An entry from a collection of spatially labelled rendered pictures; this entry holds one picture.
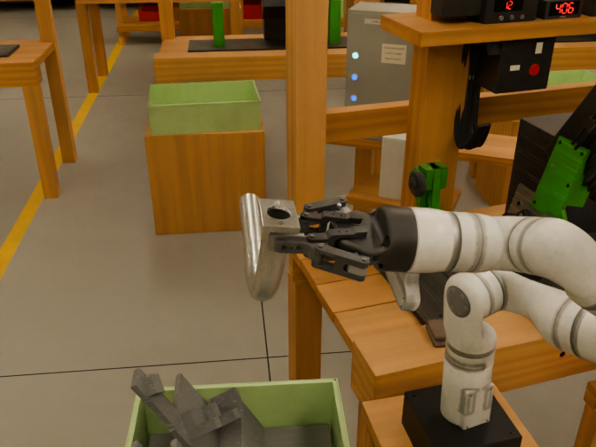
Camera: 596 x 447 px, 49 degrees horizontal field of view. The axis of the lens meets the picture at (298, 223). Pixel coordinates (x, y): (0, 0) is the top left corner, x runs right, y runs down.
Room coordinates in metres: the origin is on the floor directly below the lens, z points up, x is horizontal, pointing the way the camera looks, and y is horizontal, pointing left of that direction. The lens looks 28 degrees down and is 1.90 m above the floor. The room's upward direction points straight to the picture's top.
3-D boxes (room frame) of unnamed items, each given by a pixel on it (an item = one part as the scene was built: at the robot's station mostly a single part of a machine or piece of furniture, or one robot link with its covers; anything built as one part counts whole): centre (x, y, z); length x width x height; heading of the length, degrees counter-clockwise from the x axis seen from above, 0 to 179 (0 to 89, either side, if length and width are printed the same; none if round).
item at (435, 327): (1.28, -0.37, 0.91); 0.10 x 0.08 x 0.03; 95
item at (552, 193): (1.62, -0.73, 1.17); 0.13 x 0.12 x 0.20; 108
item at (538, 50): (1.87, -0.61, 1.43); 0.17 x 0.12 x 0.15; 108
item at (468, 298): (0.99, -0.32, 1.19); 0.09 x 0.09 x 0.17; 32
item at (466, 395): (0.99, -0.33, 1.03); 0.09 x 0.09 x 0.17; 21
